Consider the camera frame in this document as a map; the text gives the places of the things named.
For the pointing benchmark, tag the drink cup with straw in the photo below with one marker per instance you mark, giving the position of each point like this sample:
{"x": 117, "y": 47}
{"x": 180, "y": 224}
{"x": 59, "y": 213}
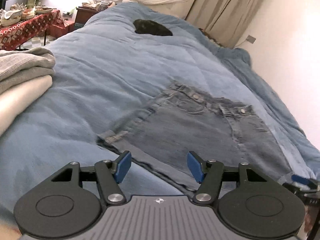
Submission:
{"x": 30, "y": 4}

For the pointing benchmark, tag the blue fleece blanket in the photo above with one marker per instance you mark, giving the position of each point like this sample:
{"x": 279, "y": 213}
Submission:
{"x": 104, "y": 72}

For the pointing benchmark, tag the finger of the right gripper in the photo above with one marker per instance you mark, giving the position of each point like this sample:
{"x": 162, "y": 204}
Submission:
{"x": 309, "y": 182}

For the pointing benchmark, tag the wall power outlet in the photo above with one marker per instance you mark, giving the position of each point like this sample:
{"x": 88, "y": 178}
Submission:
{"x": 250, "y": 39}

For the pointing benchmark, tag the cream folded garment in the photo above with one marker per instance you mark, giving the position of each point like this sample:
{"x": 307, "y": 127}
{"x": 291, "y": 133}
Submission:
{"x": 16, "y": 99}

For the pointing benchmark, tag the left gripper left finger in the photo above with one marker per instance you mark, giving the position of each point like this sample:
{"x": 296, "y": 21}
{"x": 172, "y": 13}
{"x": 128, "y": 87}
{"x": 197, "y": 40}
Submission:
{"x": 109, "y": 175}

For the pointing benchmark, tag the beige drape curtain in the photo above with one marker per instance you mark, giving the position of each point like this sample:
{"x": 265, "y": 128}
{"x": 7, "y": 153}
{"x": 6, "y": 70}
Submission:
{"x": 224, "y": 20}

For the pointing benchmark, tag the blue denim shorts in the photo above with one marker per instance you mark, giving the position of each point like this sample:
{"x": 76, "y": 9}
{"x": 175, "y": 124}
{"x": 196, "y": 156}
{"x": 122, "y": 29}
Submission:
{"x": 181, "y": 119}

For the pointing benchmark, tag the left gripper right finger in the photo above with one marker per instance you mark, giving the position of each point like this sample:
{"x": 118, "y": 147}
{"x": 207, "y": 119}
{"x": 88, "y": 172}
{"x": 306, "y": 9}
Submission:
{"x": 209, "y": 176}

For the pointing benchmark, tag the grey folded sweater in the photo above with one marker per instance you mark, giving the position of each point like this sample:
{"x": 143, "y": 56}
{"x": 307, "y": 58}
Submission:
{"x": 20, "y": 66}

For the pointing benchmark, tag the black cat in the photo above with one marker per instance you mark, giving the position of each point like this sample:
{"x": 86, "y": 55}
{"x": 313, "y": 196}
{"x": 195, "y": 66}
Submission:
{"x": 151, "y": 27}

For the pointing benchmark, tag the red patterned tablecloth table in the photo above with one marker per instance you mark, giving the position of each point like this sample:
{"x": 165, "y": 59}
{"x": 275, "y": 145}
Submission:
{"x": 17, "y": 34}

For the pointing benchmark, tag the dark wooden nightstand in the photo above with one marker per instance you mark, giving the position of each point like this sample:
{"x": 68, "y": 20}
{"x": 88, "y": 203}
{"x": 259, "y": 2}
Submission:
{"x": 83, "y": 14}

